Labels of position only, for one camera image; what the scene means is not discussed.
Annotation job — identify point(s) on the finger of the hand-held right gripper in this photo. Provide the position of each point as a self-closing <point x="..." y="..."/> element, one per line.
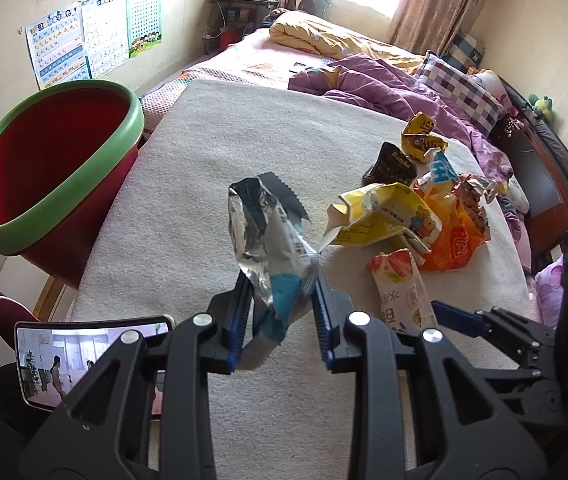
<point x="524" y="395"/>
<point x="456" y="317"/>

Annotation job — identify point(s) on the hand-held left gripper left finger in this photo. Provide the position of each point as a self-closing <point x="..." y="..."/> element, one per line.
<point x="240" y="330"/>

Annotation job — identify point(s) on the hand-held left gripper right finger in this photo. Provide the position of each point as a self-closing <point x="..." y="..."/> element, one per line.
<point x="323" y="330"/>

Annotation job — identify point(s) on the orange and blue plastic bag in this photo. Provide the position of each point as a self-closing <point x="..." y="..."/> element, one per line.
<point x="456" y="245"/>

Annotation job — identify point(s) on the silver blue snack wrapper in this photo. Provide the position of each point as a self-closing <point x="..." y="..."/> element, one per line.
<point x="269" y="240"/>

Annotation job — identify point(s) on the yellow black snack wrapper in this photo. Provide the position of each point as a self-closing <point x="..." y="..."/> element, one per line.
<point x="421" y="135"/>

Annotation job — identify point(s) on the red basin with green rim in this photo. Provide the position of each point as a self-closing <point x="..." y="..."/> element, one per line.
<point x="53" y="175"/>

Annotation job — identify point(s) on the white strawberry print packet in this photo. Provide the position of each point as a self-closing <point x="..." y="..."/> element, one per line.
<point x="404" y="285"/>

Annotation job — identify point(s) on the red silver snack wrapper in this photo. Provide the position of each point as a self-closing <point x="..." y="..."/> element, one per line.
<point x="474" y="195"/>

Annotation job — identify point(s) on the yellow bear print packet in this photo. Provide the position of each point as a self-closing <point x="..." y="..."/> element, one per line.
<point x="384" y="215"/>

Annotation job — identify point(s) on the dark wooden headboard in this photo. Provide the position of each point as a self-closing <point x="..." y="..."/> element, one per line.
<point x="544" y="175"/>

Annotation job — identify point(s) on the smartphone with lit screen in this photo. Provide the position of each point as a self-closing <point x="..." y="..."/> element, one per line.
<point x="83" y="360"/>

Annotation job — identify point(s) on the dark brown snack packet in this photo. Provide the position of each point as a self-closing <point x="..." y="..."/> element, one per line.
<point x="391" y="165"/>

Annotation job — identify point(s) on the beige mat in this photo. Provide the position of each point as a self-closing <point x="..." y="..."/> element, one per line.
<point x="188" y="160"/>

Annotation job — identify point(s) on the green stuffed toy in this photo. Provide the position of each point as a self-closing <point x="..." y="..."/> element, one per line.
<point x="543" y="106"/>

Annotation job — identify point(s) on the checked pillow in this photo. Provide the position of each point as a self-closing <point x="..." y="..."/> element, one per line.
<point x="459" y="90"/>

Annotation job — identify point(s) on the maroon chair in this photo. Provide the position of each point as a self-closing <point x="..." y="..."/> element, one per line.
<point x="8" y="312"/>

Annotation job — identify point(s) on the pink printed pillow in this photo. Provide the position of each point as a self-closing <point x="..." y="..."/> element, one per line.
<point x="494" y="85"/>

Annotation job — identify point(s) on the purple quilt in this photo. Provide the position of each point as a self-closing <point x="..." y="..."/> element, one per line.
<point x="364" y="80"/>

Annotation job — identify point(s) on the dark phone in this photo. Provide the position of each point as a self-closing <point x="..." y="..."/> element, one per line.
<point x="297" y="67"/>

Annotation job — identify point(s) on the bed with pink sheet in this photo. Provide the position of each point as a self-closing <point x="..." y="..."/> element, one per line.
<point x="259" y="50"/>

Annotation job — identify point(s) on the yellow quilt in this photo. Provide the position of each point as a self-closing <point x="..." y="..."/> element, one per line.
<point x="309" y="35"/>

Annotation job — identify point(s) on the dark bag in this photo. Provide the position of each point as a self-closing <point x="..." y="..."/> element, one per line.
<point x="314" y="2"/>

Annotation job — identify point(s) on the green bordered wall poster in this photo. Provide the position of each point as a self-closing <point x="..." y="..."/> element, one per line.
<point x="143" y="20"/>

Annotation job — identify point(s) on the white chart wall poster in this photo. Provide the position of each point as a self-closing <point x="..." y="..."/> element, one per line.
<point x="106" y="30"/>

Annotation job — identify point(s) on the blue bordered wall poster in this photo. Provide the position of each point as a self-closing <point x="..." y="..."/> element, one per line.
<point x="58" y="45"/>

